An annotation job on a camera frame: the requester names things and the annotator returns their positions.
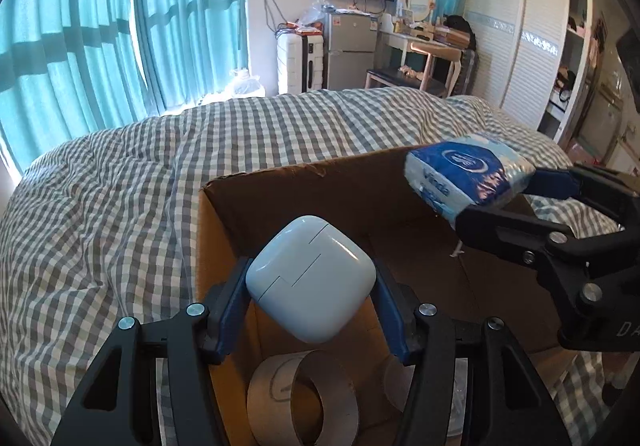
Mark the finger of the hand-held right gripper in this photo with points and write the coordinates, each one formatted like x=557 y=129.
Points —
x=575 y=186
x=510 y=228

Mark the clear plastic bag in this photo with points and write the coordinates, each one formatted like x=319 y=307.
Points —
x=246 y=84

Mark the blue tissue pack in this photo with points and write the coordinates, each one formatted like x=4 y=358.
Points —
x=467 y=176

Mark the wooden chair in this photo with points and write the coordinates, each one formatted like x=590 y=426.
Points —
x=425 y=70

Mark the cardboard box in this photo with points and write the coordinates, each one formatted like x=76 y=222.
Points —
x=350 y=226

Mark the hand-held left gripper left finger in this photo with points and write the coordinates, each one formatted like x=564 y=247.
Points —
x=231 y=302

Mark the white earbuds case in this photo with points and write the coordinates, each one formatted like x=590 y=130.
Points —
x=311 y=279

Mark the white vanity desk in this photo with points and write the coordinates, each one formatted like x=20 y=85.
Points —
x=425 y=43

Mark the white wardrobe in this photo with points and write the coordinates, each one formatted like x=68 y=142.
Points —
x=535 y=40

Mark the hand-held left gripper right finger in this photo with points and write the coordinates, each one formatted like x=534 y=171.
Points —
x=388 y=306

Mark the black bag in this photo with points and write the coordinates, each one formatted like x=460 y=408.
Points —
x=460 y=28

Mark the cardboard tape roll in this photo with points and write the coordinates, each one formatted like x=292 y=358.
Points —
x=300 y=401

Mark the silver mini fridge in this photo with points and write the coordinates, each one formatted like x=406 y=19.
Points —
x=350 y=48

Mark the white suitcase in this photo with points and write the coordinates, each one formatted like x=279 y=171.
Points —
x=301 y=63

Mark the grey checkered blanket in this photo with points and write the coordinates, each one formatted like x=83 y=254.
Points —
x=115 y=206

